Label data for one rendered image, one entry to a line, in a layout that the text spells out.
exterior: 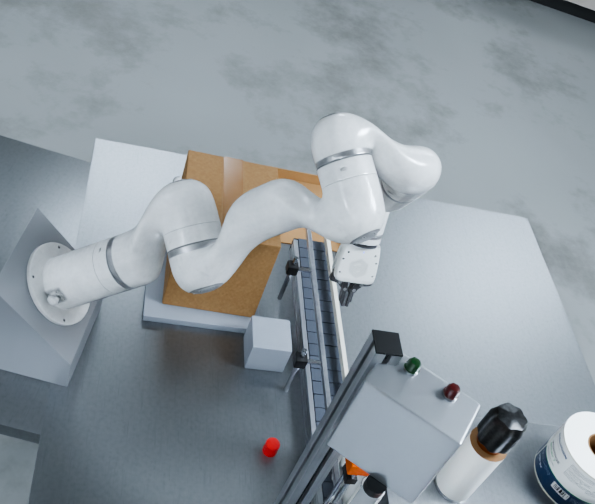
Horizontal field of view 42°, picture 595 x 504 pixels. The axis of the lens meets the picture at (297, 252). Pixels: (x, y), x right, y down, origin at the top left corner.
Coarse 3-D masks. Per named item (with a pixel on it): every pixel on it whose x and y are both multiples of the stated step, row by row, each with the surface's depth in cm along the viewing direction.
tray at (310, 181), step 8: (280, 168) 247; (280, 176) 249; (288, 176) 249; (296, 176) 249; (304, 176) 249; (312, 176) 250; (304, 184) 250; (312, 184) 252; (312, 192) 249; (320, 192) 250; (288, 232) 232; (296, 232) 233; (304, 232) 234; (312, 232) 235; (288, 240) 229; (312, 240) 233; (320, 240) 234; (336, 248) 233
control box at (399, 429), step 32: (384, 384) 117; (416, 384) 119; (352, 416) 122; (384, 416) 118; (416, 416) 115; (448, 416) 116; (352, 448) 126; (384, 448) 122; (416, 448) 118; (448, 448) 115; (384, 480) 126; (416, 480) 122
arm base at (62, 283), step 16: (32, 256) 166; (48, 256) 171; (64, 256) 167; (80, 256) 164; (96, 256) 161; (32, 272) 165; (48, 272) 166; (64, 272) 164; (80, 272) 163; (96, 272) 161; (32, 288) 163; (48, 288) 166; (64, 288) 165; (80, 288) 164; (96, 288) 163; (112, 288) 163; (48, 304) 166; (64, 304) 168; (80, 304) 169; (64, 320) 170; (80, 320) 174
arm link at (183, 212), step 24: (168, 192) 154; (192, 192) 154; (144, 216) 156; (168, 216) 154; (192, 216) 153; (216, 216) 157; (120, 240) 160; (144, 240) 158; (168, 240) 155; (192, 240) 152; (120, 264) 159; (144, 264) 159
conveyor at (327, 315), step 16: (304, 240) 225; (304, 256) 220; (320, 256) 222; (304, 272) 215; (320, 272) 217; (304, 288) 211; (320, 288) 213; (304, 304) 207; (320, 304) 208; (336, 336) 202; (336, 352) 198; (320, 368) 193; (336, 368) 195; (320, 384) 190; (336, 384) 191; (320, 400) 186; (320, 416) 183
